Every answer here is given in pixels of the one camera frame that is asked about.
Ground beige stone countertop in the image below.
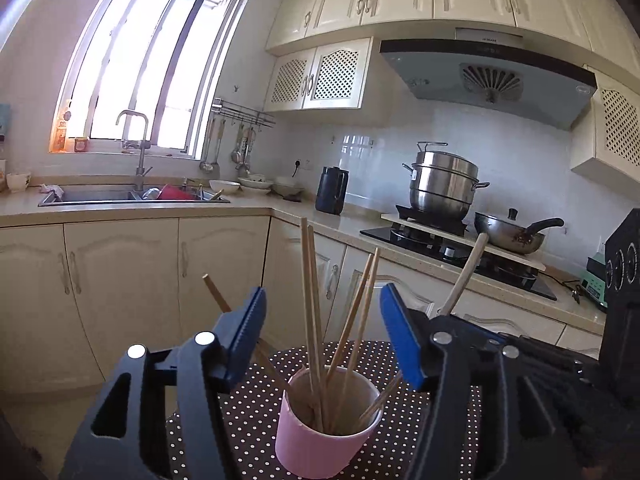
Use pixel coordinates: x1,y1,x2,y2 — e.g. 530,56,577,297
0,180,608,336

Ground black power cable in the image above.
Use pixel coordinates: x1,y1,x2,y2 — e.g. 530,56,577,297
547,272,588,303

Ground steel faucet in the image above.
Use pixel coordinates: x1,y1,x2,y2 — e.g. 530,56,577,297
116,110,153,193

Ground grey range hood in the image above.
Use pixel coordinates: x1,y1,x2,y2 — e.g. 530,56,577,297
378,27,598,132

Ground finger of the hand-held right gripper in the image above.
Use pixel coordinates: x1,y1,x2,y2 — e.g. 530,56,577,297
447,315,604,392

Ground steel sink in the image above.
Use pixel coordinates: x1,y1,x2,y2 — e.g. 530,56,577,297
37,184,232,207

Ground large lattice door cabinet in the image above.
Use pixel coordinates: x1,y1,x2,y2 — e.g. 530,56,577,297
570,65,640,188

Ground black glass gas hob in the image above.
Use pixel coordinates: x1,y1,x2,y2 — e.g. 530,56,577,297
360,225,558,302

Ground small lattice door cabinet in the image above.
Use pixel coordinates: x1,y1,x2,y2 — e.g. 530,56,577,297
263,36,374,113

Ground kitchen window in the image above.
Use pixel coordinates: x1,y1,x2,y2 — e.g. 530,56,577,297
50,0,256,161

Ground steel wok with lid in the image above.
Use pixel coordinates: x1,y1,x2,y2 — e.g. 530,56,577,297
474,208,565,256

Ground metal utensil rail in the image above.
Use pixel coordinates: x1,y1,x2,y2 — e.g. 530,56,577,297
212,99,276,128

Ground cream base cabinet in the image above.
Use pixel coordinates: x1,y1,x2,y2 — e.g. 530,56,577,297
0,215,606,396

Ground steel steamer pot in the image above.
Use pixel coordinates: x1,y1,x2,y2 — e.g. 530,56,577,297
402,141,491,222

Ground long wooden chopstick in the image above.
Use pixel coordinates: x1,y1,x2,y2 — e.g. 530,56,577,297
439,232,490,317

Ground hanging steel ladle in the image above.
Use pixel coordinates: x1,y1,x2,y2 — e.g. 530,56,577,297
200,120,223,172

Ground dark kettle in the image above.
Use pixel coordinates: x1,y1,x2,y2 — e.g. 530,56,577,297
315,166,349,216

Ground brown polka dot tablecloth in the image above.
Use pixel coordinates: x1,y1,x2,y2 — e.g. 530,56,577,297
165,340,483,480

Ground green kitchen scale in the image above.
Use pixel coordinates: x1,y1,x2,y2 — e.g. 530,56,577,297
586,254,608,308

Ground hanging steel utensils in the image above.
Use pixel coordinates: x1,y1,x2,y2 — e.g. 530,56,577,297
231,125,257,177

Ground pink cup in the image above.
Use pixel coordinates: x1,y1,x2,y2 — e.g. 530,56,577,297
275,366,385,480

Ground wide white bowl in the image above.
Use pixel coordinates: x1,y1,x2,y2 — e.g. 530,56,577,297
272,176,305,200

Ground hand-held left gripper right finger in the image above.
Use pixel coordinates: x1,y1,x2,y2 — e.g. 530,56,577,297
379,282,583,480

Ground bunch of wooden chopsticks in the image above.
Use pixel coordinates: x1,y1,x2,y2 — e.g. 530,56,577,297
201,217,403,435

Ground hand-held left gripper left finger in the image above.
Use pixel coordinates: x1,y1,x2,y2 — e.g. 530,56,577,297
59,286,268,480

